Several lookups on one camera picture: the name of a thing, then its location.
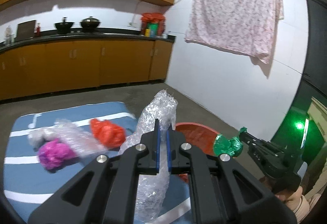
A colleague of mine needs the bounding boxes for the beige furniture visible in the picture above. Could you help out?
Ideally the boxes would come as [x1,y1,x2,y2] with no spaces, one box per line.
[305,98,327,143]

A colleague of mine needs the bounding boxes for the green box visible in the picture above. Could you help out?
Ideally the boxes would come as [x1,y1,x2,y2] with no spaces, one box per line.
[147,23,158,37]

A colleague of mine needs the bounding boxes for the red bag over containers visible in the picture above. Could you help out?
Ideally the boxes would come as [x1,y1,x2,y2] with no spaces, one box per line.
[141,13,165,23]

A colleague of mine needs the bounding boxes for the glass jar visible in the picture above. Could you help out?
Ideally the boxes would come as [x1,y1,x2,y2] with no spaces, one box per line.
[4,26,14,45]

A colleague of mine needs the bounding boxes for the person's right hand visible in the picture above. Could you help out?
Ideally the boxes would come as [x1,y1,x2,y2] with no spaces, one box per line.
[274,186,302,203]

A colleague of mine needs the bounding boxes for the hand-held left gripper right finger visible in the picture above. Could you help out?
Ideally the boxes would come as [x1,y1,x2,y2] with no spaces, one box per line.
[166,130,298,224]

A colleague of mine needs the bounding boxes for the wooden base cabinets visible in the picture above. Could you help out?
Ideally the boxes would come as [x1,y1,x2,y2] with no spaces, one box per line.
[0,38,176,101]

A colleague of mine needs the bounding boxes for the pink floral hanging cloth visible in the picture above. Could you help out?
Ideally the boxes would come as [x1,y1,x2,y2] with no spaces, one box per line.
[184,0,285,65]

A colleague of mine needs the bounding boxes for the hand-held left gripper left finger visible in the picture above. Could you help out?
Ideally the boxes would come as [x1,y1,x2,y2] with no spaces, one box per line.
[27,119,161,224]

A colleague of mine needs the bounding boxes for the clear bubble wrap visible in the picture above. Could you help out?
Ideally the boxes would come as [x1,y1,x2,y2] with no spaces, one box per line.
[120,89,179,224]
[52,119,106,158]

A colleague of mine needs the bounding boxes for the person's right forearm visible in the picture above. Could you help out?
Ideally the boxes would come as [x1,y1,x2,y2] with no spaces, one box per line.
[282,188,315,224]

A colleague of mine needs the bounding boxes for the red plastic basket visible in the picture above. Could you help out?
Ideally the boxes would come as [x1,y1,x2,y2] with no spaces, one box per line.
[175,123,221,157]

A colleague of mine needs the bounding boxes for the black pot with lid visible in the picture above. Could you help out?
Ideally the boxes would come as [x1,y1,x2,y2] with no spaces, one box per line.
[80,16,101,33]

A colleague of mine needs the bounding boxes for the purple plastic bag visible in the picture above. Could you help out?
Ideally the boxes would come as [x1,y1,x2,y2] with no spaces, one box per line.
[38,138,77,170]

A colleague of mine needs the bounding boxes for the black wok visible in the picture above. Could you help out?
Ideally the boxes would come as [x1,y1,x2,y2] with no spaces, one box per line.
[54,17,75,35]

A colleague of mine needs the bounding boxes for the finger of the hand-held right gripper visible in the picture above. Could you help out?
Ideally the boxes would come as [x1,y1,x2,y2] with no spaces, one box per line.
[240,129,274,152]
[246,142,272,165]

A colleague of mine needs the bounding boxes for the dark door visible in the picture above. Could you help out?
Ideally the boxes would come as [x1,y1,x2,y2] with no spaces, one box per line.
[301,0,327,103]

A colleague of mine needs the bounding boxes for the dark green plastic bag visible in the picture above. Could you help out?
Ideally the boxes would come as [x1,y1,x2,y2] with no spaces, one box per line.
[213,126,244,158]

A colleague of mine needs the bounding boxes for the black kitchen countertop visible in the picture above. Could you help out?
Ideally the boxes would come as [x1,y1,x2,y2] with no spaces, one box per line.
[0,27,177,47]

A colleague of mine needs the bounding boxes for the orange plastic bag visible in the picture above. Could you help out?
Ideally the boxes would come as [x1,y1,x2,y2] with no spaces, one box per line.
[90,118,126,149]

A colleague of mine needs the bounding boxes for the dark brown cutting board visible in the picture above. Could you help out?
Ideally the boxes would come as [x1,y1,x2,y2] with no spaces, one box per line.
[16,20,36,41]

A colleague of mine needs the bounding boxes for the blue striped music-note blanket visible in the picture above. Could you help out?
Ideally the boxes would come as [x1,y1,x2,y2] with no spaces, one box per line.
[4,101,191,224]

